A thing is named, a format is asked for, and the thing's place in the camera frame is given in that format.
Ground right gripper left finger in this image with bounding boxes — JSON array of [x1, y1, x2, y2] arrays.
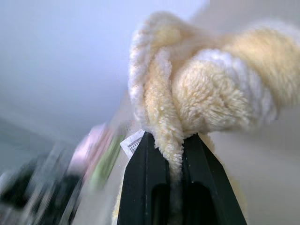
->
[[117, 130, 172, 225]]

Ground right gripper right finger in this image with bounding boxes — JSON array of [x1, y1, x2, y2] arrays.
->
[[181, 132, 248, 225]]

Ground yellow fluffy towel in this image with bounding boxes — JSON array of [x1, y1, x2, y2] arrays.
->
[[111, 10, 300, 225]]

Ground folded pink towel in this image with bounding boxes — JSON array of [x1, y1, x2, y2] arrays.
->
[[67, 123, 113, 180]]

